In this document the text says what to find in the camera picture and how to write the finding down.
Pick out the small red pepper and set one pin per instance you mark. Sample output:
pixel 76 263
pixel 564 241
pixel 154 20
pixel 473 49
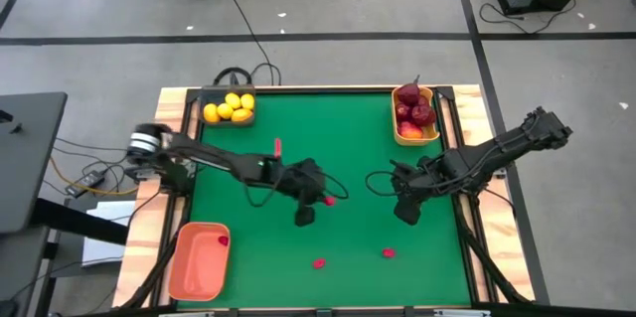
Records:
pixel 319 263
pixel 329 201
pixel 388 253
pixel 223 240

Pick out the white metal bracket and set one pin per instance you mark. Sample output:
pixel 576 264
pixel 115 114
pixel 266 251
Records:
pixel 186 314

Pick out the black desk base bar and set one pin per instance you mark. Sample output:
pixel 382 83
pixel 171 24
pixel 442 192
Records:
pixel 79 220

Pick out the small black desk object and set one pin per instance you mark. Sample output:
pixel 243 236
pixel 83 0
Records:
pixel 17 129
pixel 5 115

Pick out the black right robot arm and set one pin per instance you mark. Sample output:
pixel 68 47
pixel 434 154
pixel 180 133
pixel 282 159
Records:
pixel 497 150

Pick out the black power adapter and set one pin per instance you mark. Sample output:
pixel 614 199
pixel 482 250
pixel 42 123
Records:
pixel 85 183

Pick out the black desk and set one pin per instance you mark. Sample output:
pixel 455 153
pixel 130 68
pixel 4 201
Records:
pixel 30 158

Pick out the dark grey cabinet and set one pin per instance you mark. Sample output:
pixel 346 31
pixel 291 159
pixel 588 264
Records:
pixel 22 272

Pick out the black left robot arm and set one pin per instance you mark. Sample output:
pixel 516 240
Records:
pixel 218 158

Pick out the black aluminium table frame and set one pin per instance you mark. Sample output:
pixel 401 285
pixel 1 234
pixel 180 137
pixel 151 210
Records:
pixel 185 217

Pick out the white flat box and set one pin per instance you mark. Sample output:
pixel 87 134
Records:
pixel 104 252

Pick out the yellow plastic basket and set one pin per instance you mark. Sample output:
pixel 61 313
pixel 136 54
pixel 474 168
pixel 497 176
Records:
pixel 422 141

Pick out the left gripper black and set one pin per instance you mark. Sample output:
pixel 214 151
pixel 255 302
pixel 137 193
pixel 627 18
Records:
pixel 303 183

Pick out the grey plastic basket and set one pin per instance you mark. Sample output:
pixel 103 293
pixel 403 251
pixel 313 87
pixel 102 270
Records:
pixel 218 89

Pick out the orange plastic basket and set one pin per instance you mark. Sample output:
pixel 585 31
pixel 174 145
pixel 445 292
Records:
pixel 199 272

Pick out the green table mat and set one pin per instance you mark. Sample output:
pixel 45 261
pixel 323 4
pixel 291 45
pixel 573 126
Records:
pixel 278 247

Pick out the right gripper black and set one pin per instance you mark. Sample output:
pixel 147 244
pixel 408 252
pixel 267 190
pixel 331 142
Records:
pixel 412 180

